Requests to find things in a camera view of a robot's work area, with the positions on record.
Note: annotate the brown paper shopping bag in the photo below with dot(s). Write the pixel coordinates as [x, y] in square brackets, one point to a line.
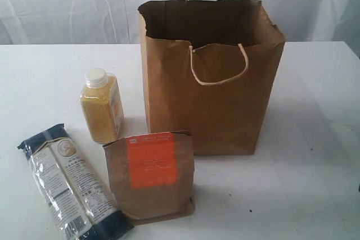
[208, 67]

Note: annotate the noodle packet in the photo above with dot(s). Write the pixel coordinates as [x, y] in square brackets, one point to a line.
[80, 206]

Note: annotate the yellow millet plastic bottle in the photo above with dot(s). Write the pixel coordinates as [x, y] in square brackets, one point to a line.
[102, 106]

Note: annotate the brown pouch with orange label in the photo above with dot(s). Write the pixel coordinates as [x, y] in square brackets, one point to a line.
[151, 176]

